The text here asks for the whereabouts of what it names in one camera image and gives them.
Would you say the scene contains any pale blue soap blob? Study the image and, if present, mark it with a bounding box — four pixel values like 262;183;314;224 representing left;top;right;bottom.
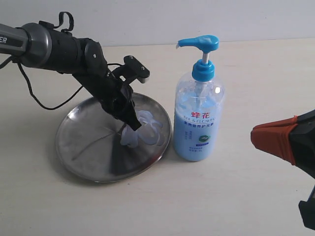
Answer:
120;110;165;148

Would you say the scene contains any blue pump lotion bottle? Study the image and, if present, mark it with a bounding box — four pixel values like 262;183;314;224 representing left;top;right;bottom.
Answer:
173;35;225;162

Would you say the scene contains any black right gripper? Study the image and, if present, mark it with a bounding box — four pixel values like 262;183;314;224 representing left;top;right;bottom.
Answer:
250;110;315;230

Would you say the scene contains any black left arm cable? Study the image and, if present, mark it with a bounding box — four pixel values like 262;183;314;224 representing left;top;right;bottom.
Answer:
0;58;86;111

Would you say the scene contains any round stainless steel plate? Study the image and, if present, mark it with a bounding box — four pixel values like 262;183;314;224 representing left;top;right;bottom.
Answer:
55;93;172;183

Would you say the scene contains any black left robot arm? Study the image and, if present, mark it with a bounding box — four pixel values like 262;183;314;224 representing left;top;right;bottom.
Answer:
0;11;150;130

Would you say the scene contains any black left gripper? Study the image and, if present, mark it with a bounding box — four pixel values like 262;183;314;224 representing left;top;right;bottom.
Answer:
100;82;141;130

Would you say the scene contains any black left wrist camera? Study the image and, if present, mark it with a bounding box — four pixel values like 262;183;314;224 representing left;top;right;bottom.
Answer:
113;56;150;85

